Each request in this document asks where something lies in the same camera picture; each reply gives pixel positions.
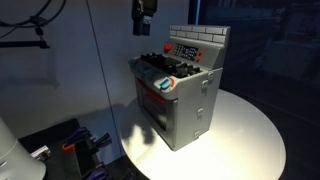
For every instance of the black camera boom stand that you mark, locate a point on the black camera boom stand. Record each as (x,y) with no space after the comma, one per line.
(20,44)

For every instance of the white rounded housing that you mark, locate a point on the white rounded housing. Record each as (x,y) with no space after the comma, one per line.
(16,160)

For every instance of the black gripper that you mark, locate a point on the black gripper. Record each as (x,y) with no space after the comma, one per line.
(144,7)

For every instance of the orange clamp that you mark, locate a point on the orange clamp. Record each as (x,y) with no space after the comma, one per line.
(68,146)

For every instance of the black webcam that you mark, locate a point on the black webcam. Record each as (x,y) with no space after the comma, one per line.
(38,21)

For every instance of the grey toy stove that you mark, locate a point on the grey toy stove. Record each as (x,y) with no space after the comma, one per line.
(190,110)

